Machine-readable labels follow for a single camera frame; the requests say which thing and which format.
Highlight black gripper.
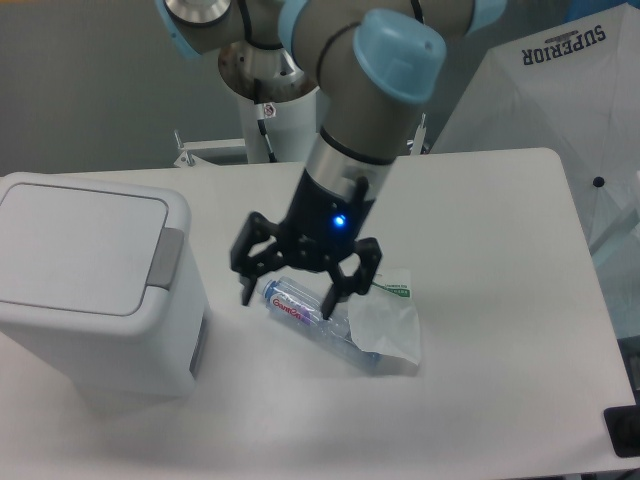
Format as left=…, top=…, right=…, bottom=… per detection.
left=230, top=171, right=383, bottom=320

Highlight clear plastic water bottle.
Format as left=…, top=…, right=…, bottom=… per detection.
left=256, top=276, right=381, bottom=372

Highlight white and green plastic pouch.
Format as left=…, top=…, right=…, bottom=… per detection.
left=347, top=268, right=422, bottom=366

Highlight white push-button trash can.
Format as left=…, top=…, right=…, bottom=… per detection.
left=1, top=172, right=209, bottom=396

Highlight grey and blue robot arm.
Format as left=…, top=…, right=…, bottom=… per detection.
left=156, top=1, right=506, bottom=317

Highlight white Superior umbrella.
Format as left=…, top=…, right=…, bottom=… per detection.
left=432, top=3, right=639, bottom=243

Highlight black device at table edge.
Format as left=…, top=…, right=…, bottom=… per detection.
left=603, top=405, right=639, bottom=458

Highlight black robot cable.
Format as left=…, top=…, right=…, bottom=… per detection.
left=252, top=78, right=279, bottom=164

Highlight white metal mounting frame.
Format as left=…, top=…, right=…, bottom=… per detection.
left=173, top=113, right=432, bottom=168

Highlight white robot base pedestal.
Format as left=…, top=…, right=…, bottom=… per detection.
left=218, top=41, right=318, bottom=164

